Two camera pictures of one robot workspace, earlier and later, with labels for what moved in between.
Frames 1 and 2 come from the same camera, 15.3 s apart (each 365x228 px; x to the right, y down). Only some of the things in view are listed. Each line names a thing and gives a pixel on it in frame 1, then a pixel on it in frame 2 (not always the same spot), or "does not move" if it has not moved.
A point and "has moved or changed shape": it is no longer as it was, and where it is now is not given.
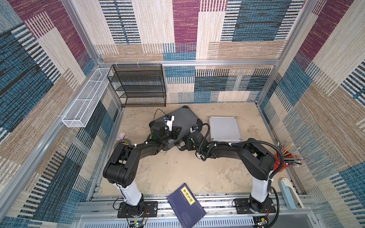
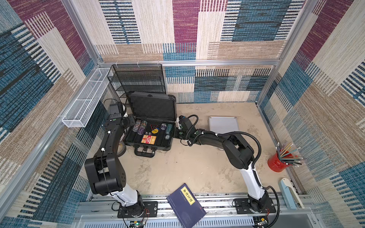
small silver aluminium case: x=224 y=128 does not move
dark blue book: x=187 y=209 does not move
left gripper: x=174 y=132 → x=132 y=119
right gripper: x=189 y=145 → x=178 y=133
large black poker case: x=186 y=119 has moved or changed shape
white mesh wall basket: x=85 y=102 does not move
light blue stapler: x=291 y=201 does not move
